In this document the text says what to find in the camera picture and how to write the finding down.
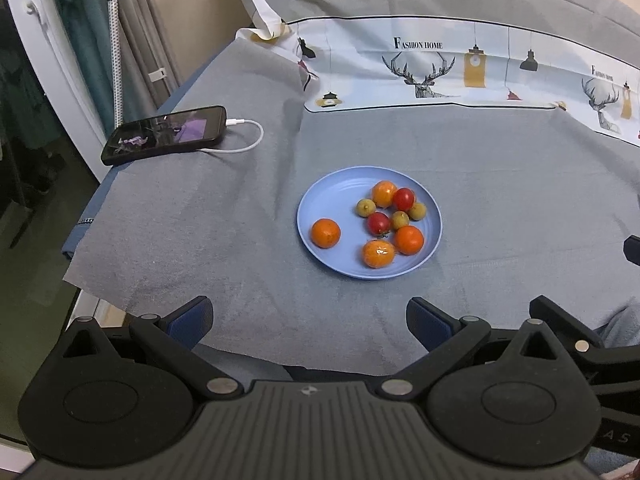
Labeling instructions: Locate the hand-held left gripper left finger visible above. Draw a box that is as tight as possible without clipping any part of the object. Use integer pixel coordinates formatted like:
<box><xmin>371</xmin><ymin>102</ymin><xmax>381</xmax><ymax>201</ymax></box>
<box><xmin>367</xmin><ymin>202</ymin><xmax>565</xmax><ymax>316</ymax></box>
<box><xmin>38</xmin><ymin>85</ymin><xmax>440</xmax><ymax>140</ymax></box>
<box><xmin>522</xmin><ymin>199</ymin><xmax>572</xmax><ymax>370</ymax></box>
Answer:
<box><xmin>55</xmin><ymin>296</ymin><xmax>246</xmax><ymax>401</ymax></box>

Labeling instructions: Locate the white dotted pole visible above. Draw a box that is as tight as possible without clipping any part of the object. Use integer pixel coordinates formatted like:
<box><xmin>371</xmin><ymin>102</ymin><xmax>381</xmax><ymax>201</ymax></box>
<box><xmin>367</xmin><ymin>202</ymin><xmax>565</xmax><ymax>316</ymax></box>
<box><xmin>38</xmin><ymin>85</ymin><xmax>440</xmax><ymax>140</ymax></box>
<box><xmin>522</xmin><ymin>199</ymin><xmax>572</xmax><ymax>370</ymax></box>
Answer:
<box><xmin>95</xmin><ymin>0</ymin><xmax>126</xmax><ymax>128</ymax></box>

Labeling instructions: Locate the blue bed sheet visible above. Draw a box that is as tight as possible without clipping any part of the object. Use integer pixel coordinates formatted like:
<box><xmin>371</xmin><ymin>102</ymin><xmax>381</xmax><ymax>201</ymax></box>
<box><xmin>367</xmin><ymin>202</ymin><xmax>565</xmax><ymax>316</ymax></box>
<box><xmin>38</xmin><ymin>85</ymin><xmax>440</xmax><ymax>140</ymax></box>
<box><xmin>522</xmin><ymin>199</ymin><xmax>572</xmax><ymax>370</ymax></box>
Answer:
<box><xmin>61</xmin><ymin>165</ymin><xmax>121</xmax><ymax>261</ymax></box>

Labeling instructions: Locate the white door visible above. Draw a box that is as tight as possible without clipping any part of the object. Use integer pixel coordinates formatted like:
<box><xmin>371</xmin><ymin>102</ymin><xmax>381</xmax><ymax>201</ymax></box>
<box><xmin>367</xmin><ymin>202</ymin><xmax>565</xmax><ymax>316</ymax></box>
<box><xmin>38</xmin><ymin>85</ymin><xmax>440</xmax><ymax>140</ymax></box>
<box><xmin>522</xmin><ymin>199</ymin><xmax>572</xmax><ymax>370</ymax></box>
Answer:
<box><xmin>0</xmin><ymin>0</ymin><xmax>113</xmax><ymax>183</ymax></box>

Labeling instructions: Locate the grey curtain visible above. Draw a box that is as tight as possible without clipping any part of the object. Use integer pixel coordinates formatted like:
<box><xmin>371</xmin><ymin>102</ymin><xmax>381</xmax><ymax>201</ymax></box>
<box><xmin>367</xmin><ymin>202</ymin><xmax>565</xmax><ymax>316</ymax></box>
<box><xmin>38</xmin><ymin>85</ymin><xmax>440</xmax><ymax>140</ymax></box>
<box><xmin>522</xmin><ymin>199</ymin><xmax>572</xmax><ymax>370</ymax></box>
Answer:
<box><xmin>117</xmin><ymin>0</ymin><xmax>181</xmax><ymax>106</ymax></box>

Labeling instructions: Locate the deer printed white cloth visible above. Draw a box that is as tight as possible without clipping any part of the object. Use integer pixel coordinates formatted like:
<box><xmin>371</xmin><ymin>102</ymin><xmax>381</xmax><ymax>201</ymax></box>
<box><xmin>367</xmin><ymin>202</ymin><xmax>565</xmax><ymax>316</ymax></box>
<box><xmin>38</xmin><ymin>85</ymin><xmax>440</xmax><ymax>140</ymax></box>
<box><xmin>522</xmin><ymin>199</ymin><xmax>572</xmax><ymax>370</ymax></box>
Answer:
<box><xmin>235</xmin><ymin>0</ymin><xmax>640</xmax><ymax>148</ymax></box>

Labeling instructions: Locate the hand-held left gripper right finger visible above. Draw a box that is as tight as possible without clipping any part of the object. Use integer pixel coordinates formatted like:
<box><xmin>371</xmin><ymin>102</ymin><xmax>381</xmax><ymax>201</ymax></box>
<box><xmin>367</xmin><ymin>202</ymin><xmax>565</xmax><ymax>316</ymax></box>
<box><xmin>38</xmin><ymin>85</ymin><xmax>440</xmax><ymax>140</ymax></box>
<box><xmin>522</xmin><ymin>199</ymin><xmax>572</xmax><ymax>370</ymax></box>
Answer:
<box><xmin>375</xmin><ymin>297</ymin><xmax>568</xmax><ymax>401</ymax></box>

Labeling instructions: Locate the orange mandarin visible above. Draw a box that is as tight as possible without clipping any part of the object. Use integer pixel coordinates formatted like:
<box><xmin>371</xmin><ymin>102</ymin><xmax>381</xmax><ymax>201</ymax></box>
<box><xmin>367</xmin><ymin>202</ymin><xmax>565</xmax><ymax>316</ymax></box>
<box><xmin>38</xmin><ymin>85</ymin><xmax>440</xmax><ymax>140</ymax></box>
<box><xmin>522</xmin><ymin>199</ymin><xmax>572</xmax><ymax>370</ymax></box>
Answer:
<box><xmin>371</xmin><ymin>180</ymin><xmax>399</xmax><ymax>209</ymax></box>
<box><xmin>395</xmin><ymin>225</ymin><xmax>425</xmax><ymax>256</ymax></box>
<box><xmin>362</xmin><ymin>239</ymin><xmax>397</xmax><ymax>269</ymax></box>
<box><xmin>311</xmin><ymin>218</ymin><xmax>342</xmax><ymax>249</ymax></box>

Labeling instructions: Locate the white charging cable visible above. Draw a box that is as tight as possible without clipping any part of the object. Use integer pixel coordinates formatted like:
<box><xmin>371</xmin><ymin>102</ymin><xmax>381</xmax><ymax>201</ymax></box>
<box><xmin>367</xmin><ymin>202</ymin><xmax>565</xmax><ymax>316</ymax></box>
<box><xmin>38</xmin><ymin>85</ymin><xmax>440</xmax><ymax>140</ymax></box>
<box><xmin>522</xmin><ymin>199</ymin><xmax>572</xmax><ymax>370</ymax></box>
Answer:
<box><xmin>200</xmin><ymin>118</ymin><xmax>264</xmax><ymax>154</ymax></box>

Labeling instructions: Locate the teal hanging cloth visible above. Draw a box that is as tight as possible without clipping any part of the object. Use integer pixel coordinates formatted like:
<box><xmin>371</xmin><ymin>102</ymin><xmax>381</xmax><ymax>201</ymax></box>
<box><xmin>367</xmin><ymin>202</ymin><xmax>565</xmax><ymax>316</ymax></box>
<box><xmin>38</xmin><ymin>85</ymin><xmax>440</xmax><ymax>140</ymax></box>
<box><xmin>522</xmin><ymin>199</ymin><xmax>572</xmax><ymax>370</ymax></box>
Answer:
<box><xmin>47</xmin><ymin>0</ymin><xmax>118</xmax><ymax>126</ymax></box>

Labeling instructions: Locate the blue plate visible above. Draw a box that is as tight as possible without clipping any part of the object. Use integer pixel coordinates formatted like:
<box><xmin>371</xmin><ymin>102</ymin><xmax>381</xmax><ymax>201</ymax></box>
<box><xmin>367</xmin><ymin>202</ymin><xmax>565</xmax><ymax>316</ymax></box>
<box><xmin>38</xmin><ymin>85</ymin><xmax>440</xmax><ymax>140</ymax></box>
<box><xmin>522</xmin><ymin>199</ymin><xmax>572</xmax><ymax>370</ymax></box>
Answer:
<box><xmin>296</xmin><ymin>165</ymin><xmax>444</xmax><ymax>281</ymax></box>

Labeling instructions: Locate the black smartphone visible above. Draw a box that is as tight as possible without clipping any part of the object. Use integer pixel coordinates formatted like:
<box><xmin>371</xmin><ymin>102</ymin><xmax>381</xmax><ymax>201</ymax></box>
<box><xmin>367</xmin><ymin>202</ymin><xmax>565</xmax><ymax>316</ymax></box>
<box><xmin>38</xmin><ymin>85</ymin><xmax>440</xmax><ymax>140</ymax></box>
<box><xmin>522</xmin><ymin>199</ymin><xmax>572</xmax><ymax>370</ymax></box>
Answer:
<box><xmin>101</xmin><ymin>105</ymin><xmax>228</xmax><ymax>166</ymax></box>

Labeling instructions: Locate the person's grey trouser leg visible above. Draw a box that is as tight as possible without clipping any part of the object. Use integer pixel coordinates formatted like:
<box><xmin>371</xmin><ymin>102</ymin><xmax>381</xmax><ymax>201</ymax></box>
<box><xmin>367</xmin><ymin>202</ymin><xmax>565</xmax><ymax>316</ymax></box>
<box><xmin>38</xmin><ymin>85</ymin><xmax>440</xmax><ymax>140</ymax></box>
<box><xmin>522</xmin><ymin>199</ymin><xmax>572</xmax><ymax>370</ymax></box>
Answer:
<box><xmin>597</xmin><ymin>305</ymin><xmax>640</xmax><ymax>348</ymax></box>

